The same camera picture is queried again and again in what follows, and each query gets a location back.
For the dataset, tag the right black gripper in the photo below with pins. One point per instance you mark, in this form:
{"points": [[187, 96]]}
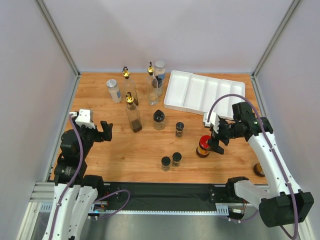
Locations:
{"points": [[219, 133]]}

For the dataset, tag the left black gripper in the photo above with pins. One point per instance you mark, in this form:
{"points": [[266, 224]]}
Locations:
{"points": [[100, 136]]}

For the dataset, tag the red lid sauce jar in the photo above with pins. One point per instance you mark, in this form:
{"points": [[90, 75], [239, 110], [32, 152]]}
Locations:
{"points": [[203, 147], [258, 170]]}

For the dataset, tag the oil bottle dark sauce front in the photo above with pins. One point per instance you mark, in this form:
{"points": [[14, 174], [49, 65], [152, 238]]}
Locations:
{"points": [[133, 113]]}

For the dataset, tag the oil bottle dark sauce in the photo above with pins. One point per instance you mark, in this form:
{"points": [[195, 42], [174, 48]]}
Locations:
{"points": [[133, 113], [129, 85]]}

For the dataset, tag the silver lid jar white beads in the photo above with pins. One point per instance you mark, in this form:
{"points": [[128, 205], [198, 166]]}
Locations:
{"points": [[114, 90]]}

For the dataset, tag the oil bottle dark sauce back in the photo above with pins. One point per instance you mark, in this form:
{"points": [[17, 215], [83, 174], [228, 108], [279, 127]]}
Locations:
{"points": [[129, 85]]}

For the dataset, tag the clear oil bottle gold spout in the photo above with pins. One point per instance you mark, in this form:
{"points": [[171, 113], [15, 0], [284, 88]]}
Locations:
{"points": [[152, 86]]}

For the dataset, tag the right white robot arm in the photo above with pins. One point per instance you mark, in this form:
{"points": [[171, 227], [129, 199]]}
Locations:
{"points": [[284, 203]]}

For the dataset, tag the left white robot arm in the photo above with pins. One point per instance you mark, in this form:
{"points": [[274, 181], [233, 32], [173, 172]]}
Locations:
{"points": [[74, 192]]}

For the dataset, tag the black label spice shaker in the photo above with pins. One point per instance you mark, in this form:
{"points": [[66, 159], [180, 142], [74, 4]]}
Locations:
{"points": [[179, 128]]}

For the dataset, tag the small black lid jar right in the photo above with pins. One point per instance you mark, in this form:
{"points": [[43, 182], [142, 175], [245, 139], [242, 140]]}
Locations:
{"points": [[176, 159]]}

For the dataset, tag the small black lid jar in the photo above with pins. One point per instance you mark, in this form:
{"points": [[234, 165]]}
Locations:
{"points": [[176, 159], [165, 163]]}

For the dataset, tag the small black lid jar left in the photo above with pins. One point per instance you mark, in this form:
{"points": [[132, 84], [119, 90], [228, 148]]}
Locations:
{"points": [[165, 163]]}

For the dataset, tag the black lid glass spice jar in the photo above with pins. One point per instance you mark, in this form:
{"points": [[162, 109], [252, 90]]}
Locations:
{"points": [[159, 120]]}

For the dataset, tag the white compartment tray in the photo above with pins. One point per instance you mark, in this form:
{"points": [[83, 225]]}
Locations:
{"points": [[193, 93]]}

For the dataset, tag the black base mat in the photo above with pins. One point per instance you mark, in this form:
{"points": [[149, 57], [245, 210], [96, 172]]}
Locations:
{"points": [[185, 197]]}

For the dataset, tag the black lid jar behind bottle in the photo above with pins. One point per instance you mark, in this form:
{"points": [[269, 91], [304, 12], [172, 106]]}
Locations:
{"points": [[160, 85]]}

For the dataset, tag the silver lid jar blue label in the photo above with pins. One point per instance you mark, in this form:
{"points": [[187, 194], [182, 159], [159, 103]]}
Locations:
{"points": [[159, 67]]}

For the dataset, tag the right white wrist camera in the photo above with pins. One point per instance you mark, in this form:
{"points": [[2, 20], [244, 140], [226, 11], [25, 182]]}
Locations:
{"points": [[211, 121]]}

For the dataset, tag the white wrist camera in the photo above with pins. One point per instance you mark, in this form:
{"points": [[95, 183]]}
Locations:
{"points": [[211, 121], [83, 117]]}

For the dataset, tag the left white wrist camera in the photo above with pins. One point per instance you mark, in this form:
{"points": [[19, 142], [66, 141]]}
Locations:
{"points": [[83, 117]]}

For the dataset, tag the right aluminium corner post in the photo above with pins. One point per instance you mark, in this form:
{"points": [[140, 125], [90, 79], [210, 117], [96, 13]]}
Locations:
{"points": [[294, 5]]}

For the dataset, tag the aluminium corner post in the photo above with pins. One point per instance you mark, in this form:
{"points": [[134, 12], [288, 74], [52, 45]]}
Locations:
{"points": [[57, 36], [294, 5]]}

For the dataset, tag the aluminium front rail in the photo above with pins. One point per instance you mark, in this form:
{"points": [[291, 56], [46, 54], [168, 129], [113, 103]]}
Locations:
{"points": [[42, 192]]}

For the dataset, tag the left aluminium corner post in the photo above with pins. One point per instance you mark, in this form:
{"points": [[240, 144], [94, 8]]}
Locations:
{"points": [[57, 36]]}

